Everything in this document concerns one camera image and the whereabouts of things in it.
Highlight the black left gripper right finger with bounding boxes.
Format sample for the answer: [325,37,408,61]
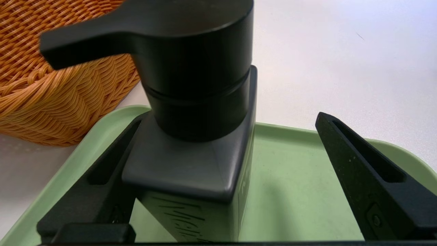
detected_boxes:
[315,112,437,242]

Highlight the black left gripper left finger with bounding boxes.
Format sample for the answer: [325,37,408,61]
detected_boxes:
[37,114,146,244]

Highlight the black pump soap bottle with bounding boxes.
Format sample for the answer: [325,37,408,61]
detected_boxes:
[40,0,258,244]

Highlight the orange wicker basket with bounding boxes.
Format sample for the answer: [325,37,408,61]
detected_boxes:
[0,0,141,147]

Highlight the light green plastic tray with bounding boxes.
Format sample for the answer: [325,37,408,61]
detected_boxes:
[0,105,437,244]

